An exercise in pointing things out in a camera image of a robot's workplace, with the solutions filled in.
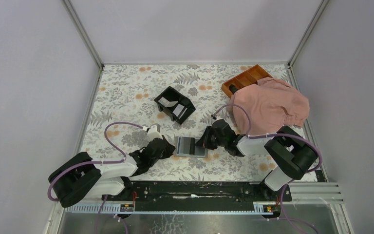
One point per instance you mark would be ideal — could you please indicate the black card holder box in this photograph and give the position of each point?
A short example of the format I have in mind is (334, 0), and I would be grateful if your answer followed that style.
(172, 94)

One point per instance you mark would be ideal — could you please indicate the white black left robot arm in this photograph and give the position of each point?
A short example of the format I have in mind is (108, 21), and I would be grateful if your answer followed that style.
(83, 177)

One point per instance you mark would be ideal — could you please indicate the white slotted cable duct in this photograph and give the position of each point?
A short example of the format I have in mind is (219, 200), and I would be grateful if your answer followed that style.
(180, 208)

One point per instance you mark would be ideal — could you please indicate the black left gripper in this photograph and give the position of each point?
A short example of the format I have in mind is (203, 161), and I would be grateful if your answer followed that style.
(169, 149)

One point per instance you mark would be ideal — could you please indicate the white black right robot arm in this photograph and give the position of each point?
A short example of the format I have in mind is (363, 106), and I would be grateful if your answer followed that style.
(293, 155)

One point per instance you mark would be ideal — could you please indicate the orange compartment tray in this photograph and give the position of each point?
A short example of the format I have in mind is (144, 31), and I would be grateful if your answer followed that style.
(246, 78)

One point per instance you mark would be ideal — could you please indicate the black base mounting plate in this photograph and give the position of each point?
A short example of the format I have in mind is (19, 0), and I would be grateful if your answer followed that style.
(195, 192)

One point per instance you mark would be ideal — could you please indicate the pink cloth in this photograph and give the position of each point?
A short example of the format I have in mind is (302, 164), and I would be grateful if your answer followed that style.
(267, 106)

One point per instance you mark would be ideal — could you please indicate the stack of cards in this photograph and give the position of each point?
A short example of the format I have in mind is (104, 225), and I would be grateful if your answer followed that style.
(175, 109)

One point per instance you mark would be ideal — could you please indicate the floral table mat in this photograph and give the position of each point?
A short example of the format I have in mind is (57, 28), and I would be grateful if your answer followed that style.
(124, 102)

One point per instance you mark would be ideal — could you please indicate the grey card stack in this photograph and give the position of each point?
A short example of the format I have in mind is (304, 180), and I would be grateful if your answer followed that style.
(186, 147)

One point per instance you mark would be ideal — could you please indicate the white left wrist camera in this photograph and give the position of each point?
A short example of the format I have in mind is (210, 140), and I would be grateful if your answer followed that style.
(153, 132)

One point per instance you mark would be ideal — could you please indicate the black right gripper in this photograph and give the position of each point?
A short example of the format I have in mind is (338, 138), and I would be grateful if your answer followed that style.
(208, 131)

